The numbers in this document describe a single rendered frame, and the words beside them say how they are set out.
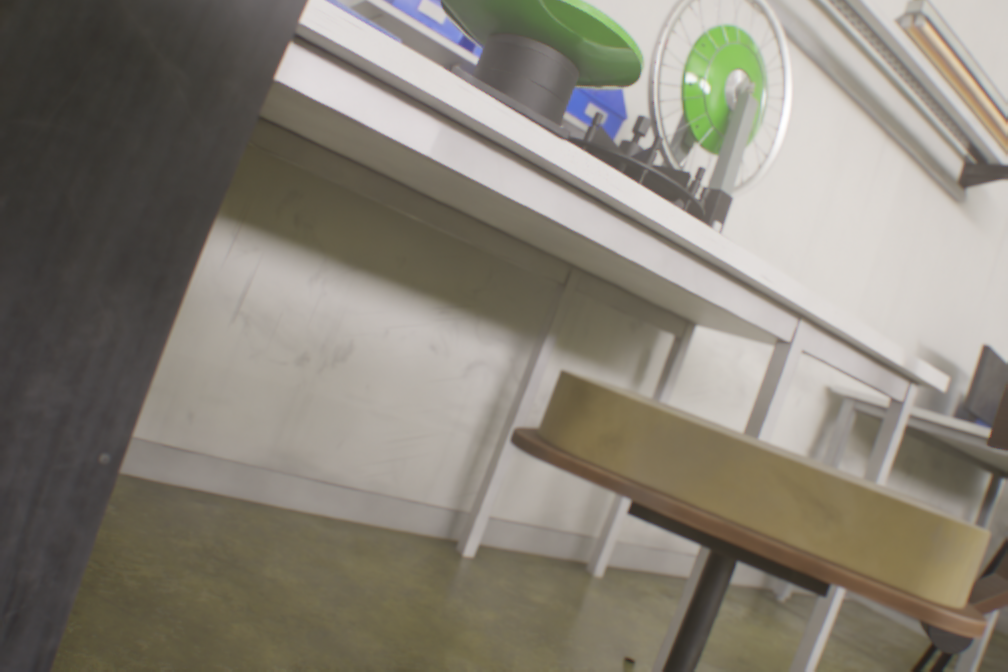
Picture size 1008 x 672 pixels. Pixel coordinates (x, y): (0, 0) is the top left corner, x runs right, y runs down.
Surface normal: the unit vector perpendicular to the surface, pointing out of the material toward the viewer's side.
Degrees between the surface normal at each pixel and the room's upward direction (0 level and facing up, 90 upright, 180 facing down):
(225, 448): 90
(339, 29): 90
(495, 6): 159
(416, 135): 90
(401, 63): 90
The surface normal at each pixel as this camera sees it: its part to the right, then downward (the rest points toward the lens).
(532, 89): 0.34, 0.06
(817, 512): -0.32, -0.19
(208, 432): 0.54, 0.14
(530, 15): -0.36, 0.83
